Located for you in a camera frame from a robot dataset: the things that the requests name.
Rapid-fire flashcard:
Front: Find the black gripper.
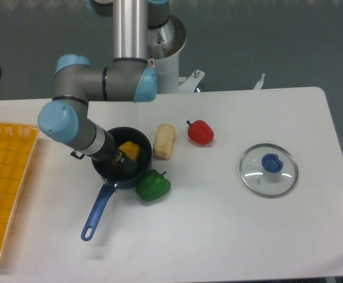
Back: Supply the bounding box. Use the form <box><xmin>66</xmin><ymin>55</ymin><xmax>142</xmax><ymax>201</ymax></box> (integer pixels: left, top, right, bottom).
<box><xmin>70</xmin><ymin>135</ymin><xmax>136</xmax><ymax>172</ymax></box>

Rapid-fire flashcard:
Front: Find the yellow bell pepper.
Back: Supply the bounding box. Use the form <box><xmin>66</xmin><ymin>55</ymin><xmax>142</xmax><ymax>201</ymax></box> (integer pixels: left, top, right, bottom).
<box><xmin>112</xmin><ymin>141</ymin><xmax>140</xmax><ymax>167</ymax></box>

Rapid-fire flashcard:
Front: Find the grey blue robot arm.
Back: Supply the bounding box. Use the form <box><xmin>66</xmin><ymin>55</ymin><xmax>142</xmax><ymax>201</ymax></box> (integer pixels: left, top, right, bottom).
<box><xmin>38</xmin><ymin>1</ymin><xmax>169</xmax><ymax>172</ymax></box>

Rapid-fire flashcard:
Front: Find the green bell pepper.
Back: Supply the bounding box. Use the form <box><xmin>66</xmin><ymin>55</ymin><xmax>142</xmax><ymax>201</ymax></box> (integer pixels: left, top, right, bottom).
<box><xmin>135</xmin><ymin>169</ymin><xmax>171</xmax><ymax>202</ymax></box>

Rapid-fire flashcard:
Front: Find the red bell pepper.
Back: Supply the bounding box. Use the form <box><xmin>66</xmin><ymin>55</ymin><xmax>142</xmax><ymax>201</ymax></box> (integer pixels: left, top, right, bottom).
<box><xmin>186</xmin><ymin>120</ymin><xmax>214</xmax><ymax>146</ymax></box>

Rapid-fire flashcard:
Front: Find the beige bread loaf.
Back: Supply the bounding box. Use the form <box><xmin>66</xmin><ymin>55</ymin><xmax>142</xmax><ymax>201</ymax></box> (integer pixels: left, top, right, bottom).
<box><xmin>153</xmin><ymin>124</ymin><xmax>175</xmax><ymax>160</ymax></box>

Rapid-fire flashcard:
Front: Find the yellow plastic basket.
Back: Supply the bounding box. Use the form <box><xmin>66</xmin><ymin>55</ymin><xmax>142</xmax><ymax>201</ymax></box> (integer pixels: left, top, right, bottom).
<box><xmin>0</xmin><ymin>122</ymin><xmax>40</xmax><ymax>258</ymax></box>

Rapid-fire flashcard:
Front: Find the glass lid blue knob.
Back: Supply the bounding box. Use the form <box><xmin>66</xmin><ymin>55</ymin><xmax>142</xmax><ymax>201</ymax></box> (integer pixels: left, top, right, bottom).
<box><xmin>239</xmin><ymin>143</ymin><xmax>299</xmax><ymax>199</ymax></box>

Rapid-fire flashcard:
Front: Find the dark pot blue handle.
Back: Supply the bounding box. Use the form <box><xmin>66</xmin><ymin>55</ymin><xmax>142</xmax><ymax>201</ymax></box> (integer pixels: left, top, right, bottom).
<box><xmin>81</xmin><ymin>127</ymin><xmax>152</xmax><ymax>241</ymax></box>

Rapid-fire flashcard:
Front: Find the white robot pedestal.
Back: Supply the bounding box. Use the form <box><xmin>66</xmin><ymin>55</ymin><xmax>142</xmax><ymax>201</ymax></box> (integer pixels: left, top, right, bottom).
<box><xmin>146</xmin><ymin>14</ymin><xmax>205</xmax><ymax>95</ymax></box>

